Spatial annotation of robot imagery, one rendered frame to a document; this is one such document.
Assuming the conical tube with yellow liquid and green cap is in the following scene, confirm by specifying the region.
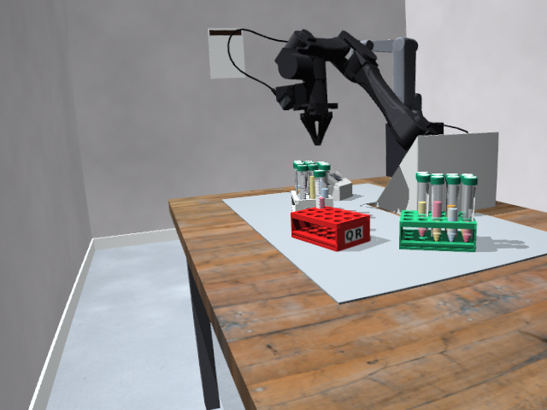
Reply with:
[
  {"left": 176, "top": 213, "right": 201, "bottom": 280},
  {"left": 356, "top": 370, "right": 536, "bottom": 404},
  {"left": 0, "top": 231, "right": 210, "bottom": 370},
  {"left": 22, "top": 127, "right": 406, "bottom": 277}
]
[{"left": 308, "top": 165, "right": 318, "bottom": 199}]

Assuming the red test tube rack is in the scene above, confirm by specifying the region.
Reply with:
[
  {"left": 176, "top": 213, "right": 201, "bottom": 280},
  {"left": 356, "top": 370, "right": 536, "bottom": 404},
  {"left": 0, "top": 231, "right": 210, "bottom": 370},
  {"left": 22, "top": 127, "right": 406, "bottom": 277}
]
[{"left": 291, "top": 206, "right": 370, "bottom": 252}]

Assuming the white tube rack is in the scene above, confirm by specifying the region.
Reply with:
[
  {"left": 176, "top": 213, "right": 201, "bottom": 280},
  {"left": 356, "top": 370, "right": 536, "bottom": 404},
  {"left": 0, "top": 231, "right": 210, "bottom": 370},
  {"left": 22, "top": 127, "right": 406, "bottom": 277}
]
[{"left": 291, "top": 190, "right": 333, "bottom": 212}]

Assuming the green test tube rack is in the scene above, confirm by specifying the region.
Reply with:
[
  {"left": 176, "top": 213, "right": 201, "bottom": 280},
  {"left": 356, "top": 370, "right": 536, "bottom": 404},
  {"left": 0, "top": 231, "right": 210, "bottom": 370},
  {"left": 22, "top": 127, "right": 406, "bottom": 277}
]
[{"left": 399, "top": 210, "right": 477, "bottom": 252}]

